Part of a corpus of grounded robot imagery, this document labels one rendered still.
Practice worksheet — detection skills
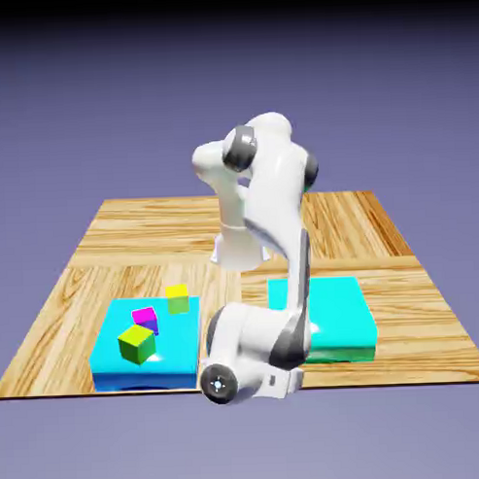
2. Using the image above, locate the large blue box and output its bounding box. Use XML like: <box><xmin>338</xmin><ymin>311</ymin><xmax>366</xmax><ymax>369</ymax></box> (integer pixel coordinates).
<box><xmin>86</xmin><ymin>294</ymin><xmax>204</xmax><ymax>394</ymax></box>

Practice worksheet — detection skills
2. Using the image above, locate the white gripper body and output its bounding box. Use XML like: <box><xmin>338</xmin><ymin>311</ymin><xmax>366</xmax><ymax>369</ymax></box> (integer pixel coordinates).
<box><xmin>283</xmin><ymin>368</ymin><xmax>305</xmax><ymax>398</ymax></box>

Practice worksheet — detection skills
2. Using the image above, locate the large turquoise box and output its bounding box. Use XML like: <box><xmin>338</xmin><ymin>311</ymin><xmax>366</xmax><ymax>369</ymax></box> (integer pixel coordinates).
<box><xmin>266</xmin><ymin>275</ymin><xmax>380</xmax><ymax>366</ymax></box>

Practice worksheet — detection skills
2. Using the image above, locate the small yellow cube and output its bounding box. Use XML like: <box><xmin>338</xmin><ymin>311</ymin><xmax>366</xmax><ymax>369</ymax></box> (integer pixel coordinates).
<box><xmin>164</xmin><ymin>283</ymin><xmax>190</xmax><ymax>317</ymax></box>

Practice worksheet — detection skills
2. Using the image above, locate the small magenta cube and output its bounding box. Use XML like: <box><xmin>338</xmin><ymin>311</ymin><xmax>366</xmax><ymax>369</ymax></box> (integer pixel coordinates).
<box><xmin>130</xmin><ymin>305</ymin><xmax>160</xmax><ymax>338</ymax></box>

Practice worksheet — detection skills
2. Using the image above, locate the small green cube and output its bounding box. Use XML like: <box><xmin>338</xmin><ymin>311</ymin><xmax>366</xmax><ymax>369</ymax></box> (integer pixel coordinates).
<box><xmin>116</xmin><ymin>324</ymin><xmax>158</xmax><ymax>366</ymax></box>

